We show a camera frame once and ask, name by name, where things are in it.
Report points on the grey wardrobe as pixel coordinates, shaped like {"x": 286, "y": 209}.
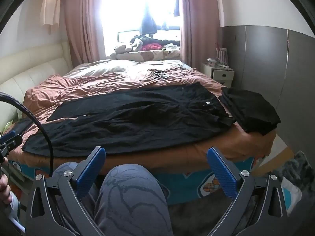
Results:
{"x": 260, "y": 61}

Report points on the hanging black garment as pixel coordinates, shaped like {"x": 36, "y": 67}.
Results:
{"x": 147, "y": 23}

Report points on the plush toy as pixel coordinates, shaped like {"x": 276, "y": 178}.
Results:
{"x": 121, "y": 48}

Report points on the pink-brown duvet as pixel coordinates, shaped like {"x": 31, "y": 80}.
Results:
{"x": 98, "y": 86}

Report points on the small hanging dark garment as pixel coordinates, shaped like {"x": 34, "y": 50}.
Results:
{"x": 176, "y": 3}

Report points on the grey fluffy rug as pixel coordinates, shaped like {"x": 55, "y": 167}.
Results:
{"x": 300, "y": 172}

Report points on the cream padded headboard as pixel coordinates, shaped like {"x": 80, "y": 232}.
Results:
{"x": 29, "y": 64}

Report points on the teal cartoon bed sheet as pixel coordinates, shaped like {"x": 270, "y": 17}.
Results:
{"x": 187, "y": 186}

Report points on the folded black clothes stack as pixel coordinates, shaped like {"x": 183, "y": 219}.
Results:
{"x": 251, "y": 113}

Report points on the bear print cushion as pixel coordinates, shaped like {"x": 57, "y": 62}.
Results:
{"x": 147, "y": 54}

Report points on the pink striped bag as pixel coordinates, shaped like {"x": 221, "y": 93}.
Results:
{"x": 222, "y": 54}

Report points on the black pants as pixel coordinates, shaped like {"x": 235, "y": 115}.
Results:
{"x": 135, "y": 123}

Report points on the dark blue cushion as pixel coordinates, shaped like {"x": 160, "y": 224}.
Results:
{"x": 21, "y": 127}

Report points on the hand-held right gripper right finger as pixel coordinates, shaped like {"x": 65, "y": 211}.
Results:
{"x": 221, "y": 173}

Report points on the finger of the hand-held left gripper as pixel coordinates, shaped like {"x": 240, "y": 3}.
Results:
{"x": 8, "y": 138}

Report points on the white nightstand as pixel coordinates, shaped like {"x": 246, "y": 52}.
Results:
{"x": 221, "y": 75}

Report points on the person's grey patterned trousers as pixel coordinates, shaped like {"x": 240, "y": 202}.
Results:
{"x": 133, "y": 196}

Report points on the white hanging cloth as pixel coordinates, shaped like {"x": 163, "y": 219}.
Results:
{"x": 50, "y": 5}

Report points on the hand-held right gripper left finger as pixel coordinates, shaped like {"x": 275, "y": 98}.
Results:
{"x": 89, "y": 174}

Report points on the person's left hand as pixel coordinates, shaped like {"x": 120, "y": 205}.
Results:
{"x": 4, "y": 189}

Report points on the pile of dark clothes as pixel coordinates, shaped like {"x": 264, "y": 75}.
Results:
{"x": 150, "y": 43}

